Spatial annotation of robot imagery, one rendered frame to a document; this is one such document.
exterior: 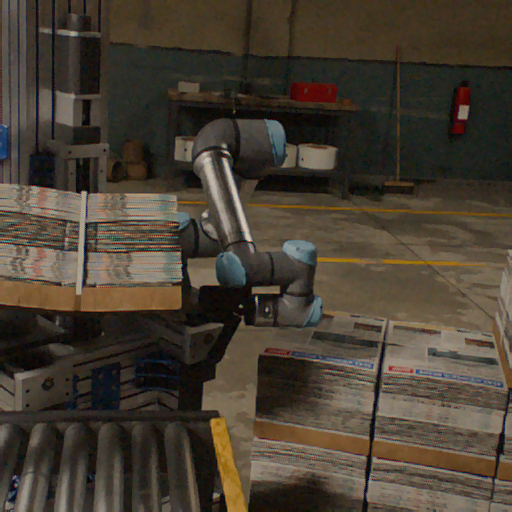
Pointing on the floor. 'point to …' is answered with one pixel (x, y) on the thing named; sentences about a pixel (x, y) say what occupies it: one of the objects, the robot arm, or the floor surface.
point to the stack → (479, 443)
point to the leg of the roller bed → (205, 490)
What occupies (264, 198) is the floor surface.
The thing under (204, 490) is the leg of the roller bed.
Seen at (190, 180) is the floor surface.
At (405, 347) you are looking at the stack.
